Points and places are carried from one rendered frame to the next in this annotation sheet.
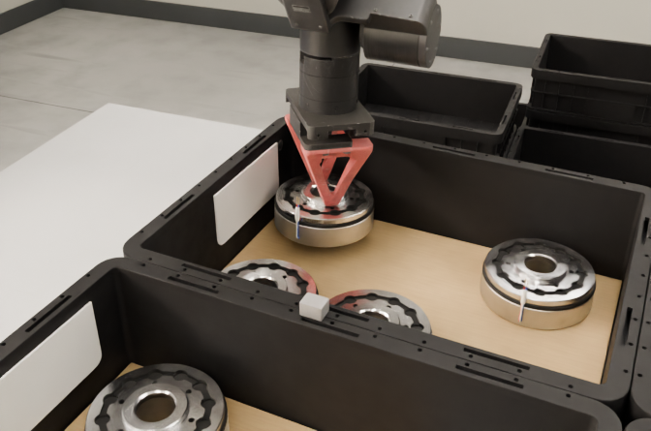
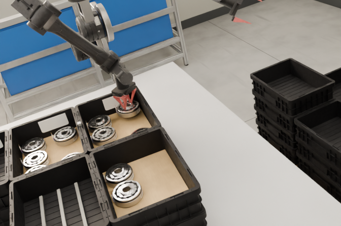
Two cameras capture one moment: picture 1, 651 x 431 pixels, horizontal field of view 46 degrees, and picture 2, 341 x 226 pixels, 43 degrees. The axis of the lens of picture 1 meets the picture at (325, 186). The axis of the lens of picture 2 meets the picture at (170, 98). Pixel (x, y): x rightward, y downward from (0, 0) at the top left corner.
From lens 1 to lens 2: 1.58 m
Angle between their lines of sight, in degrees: 45
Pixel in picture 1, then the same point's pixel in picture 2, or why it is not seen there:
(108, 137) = (160, 73)
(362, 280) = (123, 126)
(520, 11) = not seen: outside the picture
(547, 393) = (84, 147)
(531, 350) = not seen: hidden behind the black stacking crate
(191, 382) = (73, 131)
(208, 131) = (182, 77)
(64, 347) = (58, 118)
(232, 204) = (109, 102)
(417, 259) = (137, 125)
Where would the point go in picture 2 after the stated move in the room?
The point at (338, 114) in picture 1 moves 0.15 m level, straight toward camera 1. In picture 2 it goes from (120, 89) to (92, 106)
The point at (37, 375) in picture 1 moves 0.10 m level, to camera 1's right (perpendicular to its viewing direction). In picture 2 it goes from (53, 121) to (64, 128)
